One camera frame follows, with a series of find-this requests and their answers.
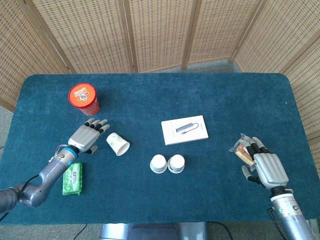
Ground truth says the woven bamboo folding screen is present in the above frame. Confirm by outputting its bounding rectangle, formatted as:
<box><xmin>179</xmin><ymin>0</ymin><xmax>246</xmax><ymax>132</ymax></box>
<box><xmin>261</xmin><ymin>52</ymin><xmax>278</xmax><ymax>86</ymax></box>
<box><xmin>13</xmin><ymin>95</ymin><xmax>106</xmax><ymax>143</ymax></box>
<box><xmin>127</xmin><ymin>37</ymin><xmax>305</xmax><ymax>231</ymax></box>
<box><xmin>0</xmin><ymin>0</ymin><xmax>320</xmax><ymax>142</ymax></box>

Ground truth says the paper cup dandelion text print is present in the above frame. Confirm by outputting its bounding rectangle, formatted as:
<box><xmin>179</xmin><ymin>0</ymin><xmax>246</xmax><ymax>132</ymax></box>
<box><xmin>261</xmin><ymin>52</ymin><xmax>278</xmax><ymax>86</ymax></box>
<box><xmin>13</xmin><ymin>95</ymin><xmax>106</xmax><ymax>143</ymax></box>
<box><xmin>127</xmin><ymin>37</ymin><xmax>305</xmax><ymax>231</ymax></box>
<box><xmin>149</xmin><ymin>154</ymin><xmax>168</xmax><ymax>174</ymax></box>

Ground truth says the clear plastic snack packet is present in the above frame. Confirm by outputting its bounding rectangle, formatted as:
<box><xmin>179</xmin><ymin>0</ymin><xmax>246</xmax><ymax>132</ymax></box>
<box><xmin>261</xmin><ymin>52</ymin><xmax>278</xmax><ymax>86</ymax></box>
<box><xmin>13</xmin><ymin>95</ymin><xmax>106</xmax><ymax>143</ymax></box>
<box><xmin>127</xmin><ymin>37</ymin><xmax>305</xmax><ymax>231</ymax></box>
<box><xmin>228</xmin><ymin>132</ymin><xmax>256</xmax><ymax>168</ymax></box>

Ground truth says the black floor cable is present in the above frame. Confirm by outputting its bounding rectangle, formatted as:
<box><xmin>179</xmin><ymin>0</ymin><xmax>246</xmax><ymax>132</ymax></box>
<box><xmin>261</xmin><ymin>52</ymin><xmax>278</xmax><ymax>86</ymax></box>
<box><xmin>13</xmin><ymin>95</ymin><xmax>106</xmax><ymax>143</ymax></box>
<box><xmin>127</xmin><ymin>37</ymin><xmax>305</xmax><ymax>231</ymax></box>
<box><xmin>207</xmin><ymin>221</ymin><xmax>233</xmax><ymax>240</ymax></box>
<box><xmin>74</xmin><ymin>223</ymin><xmax>88</xmax><ymax>240</ymax></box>

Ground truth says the paper cup blue flower print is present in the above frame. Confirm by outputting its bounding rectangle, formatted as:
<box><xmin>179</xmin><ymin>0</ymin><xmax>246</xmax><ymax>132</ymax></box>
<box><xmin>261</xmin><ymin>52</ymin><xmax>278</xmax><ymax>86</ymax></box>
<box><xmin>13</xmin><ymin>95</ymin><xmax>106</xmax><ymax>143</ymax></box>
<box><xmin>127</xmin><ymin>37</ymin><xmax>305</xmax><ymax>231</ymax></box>
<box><xmin>167</xmin><ymin>154</ymin><xmax>186</xmax><ymax>174</ymax></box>

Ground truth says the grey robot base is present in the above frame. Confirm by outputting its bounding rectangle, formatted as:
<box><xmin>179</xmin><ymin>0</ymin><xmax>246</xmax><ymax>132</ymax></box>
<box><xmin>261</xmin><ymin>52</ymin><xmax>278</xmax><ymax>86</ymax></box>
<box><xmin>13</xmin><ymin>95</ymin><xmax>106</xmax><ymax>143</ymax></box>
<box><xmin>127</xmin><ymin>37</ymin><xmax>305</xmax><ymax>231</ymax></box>
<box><xmin>99</xmin><ymin>221</ymin><xmax>208</xmax><ymax>240</ymax></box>

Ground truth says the orange snack tub red lid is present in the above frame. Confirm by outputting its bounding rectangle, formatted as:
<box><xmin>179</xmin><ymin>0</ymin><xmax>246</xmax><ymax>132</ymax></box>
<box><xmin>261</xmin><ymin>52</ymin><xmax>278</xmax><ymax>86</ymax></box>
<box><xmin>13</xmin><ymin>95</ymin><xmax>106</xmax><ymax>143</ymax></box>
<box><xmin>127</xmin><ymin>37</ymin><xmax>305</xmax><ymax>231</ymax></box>
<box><xmin>68</xmin><ymin>82</ymin><xmax>101</xmax><ymax>117</ymax></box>

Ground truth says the paper cup green flower print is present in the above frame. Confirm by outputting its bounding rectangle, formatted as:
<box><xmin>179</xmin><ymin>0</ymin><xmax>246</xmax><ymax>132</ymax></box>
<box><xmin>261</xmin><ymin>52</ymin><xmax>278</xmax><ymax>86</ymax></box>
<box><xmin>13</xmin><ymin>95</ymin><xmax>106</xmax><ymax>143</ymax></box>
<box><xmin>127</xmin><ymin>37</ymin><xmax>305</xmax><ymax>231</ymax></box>
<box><xmin>106</xmin><ymin>132</ymin><xmax>131</xmax><ymax>157</ymax></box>

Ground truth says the green snack packet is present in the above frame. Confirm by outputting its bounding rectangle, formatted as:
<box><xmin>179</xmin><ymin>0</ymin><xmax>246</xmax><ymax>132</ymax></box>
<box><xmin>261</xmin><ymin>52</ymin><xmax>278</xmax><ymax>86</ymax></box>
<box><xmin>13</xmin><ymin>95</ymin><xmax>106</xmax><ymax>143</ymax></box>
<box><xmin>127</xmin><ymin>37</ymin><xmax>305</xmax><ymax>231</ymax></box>
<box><xmin>62</xmin><ymin>161</ymin><xmax>84</xmax><ymax>197</ymax></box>

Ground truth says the white USB hub box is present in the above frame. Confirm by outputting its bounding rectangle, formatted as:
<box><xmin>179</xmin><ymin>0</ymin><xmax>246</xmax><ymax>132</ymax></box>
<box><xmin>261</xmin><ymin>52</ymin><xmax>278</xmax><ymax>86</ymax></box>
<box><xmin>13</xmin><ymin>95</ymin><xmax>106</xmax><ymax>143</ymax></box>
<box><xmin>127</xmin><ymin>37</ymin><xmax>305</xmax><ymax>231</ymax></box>
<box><xmin>161</xmin><ymin>115</ymin><xmax>209</xmax><ymax>146</ymax></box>

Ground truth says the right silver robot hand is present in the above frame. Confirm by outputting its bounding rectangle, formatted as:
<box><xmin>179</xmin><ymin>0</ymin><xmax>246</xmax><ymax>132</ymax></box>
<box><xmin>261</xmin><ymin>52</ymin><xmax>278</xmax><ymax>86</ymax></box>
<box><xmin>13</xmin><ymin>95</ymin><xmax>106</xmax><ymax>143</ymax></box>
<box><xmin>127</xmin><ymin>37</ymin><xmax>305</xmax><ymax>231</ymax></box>
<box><xmin>241</xmin><ymin>136</ymin><xmax>290</xmax><ymax>190</ymax></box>

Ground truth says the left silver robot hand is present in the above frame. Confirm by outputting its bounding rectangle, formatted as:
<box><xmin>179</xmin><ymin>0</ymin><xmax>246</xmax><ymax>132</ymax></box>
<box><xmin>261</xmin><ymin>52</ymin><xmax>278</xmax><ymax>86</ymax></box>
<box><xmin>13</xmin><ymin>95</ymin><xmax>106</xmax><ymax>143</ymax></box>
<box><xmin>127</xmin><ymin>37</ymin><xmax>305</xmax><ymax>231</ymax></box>
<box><xmin>67</xmin><ymin>117</ymin><xmax>111</xmax><ymax>154</ymax></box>

